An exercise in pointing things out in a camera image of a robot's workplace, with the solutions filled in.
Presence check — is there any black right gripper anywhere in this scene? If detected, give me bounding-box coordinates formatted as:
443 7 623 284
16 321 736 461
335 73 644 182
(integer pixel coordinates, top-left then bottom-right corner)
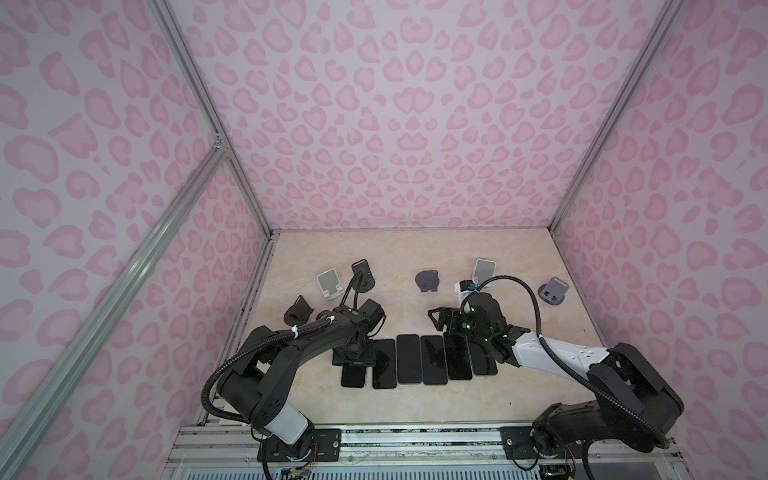
425 307 491 344

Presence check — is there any green-edged smartphone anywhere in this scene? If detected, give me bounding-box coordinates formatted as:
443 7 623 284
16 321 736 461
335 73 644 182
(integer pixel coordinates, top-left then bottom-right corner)
469 344 498 376
340 364 367 388

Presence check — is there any silver smartphone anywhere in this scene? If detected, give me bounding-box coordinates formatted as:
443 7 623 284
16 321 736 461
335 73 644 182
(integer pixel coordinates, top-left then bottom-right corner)
372 339 397 390

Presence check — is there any grey-edged smartphone front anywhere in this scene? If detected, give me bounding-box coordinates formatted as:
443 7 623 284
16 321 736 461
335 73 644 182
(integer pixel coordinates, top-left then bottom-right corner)
443 332 473 381

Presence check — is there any pink-edged smartphone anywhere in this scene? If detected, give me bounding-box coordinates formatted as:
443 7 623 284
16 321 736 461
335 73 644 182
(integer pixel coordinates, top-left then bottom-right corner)
420 335 448 385

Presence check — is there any blue-edged smartphone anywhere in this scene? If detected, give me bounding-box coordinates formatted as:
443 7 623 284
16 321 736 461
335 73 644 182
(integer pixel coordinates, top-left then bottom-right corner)
396 334 422 385

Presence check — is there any dark round front phone stand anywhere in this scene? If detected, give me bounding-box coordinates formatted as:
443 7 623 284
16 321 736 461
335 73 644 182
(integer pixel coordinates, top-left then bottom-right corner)
283 295 314 327

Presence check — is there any dark round phone stand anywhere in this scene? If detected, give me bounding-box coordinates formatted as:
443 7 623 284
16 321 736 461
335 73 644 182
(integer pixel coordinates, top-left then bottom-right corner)
283 295 314 327
415 270 440 293

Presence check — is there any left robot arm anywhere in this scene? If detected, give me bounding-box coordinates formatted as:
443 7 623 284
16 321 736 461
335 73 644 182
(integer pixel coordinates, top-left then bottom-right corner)
201 300 385 458

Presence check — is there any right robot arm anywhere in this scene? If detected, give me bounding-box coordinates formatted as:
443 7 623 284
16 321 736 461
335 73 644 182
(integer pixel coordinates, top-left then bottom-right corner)
428 293 684 457

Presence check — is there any dark round phone stand centre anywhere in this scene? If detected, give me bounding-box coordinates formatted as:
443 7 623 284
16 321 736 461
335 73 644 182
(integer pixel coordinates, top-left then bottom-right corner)
415 270 440 293

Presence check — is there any white folding phone stand right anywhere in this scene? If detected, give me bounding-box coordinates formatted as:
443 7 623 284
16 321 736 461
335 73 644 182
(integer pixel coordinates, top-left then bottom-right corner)
472 258 496 285

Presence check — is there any white folding phone stand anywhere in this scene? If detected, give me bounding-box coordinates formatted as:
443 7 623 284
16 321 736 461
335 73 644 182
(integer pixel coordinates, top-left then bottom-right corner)
472 258 496 285
316 268 345 301

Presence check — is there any dark round stand back left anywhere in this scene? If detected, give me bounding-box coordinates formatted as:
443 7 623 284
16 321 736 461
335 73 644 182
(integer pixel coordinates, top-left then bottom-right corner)
351 259 375 294

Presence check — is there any white folding phone stand left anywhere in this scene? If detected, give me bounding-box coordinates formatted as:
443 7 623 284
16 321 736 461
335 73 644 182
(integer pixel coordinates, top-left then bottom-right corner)
316 268 345 301

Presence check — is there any grey round stand right side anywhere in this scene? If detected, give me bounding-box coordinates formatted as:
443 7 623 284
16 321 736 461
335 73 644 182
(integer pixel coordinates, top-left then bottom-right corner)
537 277 570 306

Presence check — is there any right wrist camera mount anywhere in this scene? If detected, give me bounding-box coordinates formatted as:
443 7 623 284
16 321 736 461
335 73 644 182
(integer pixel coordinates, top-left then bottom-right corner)
454 280 477 304

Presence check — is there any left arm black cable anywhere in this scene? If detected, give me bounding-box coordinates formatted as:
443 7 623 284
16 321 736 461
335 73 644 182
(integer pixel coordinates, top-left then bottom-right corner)
200 272 367 426

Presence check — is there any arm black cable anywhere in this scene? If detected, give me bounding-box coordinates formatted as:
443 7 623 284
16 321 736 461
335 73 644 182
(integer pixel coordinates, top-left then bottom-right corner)
200 272 367 426
461 274 672 451

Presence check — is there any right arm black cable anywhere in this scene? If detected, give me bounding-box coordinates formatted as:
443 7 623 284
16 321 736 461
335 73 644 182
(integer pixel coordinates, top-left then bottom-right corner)
461 274 672 451

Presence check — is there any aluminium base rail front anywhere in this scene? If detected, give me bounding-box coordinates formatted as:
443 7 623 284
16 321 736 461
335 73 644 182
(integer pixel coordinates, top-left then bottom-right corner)
161 421 691 479

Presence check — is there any aluminium diagonal frame beam left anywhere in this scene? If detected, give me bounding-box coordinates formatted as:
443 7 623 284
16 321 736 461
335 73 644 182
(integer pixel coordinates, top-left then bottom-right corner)
1 146 227 479

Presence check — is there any aluminium frame post back right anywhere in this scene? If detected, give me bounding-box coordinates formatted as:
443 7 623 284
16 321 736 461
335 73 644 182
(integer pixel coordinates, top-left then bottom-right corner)
548 0 688 236

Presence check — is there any aluminium frame post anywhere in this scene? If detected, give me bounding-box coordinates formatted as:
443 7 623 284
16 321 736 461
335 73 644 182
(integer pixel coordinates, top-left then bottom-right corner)
548 0 688 236
146 0 273 239

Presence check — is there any aluminium frame post back left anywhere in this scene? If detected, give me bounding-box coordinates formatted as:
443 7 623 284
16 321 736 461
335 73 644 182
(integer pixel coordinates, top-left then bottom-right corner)
146 0 273 239

